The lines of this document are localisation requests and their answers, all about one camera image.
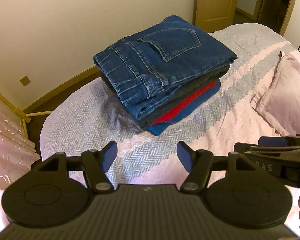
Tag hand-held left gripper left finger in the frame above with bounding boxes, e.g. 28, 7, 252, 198
37, 141, 118, 194

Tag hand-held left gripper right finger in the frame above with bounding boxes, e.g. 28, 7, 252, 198
177, 141, 253, 194

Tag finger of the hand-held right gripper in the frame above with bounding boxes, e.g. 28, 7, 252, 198
234, 142, 300, 158
259, 134, 300, 147

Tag blue denim jeans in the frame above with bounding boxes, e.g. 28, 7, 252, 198
93, 15, 238, 122

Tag blue folded garment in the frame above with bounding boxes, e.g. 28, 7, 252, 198
146, 79, 222, 137

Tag grey and pink bedspread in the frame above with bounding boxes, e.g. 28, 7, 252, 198
39, 22, 300, 188

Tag lilac pillow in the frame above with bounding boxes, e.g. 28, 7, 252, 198
250, 50, 300, 137

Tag red folded garment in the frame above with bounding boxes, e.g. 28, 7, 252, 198
149, 80, 217, 127

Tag dark grey folded garment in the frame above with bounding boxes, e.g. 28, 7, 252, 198
100, 65, 230, 128

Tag wooden rack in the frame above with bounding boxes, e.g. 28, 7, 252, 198
0, 84, 54, 140

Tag pink patterned curtain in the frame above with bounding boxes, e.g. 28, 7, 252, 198
0, 92, 42, 190

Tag wooden door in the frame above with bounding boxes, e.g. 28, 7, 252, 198
195, 0, 240, 29

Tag wooden door frame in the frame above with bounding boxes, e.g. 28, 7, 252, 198
255, 0, 300, 37

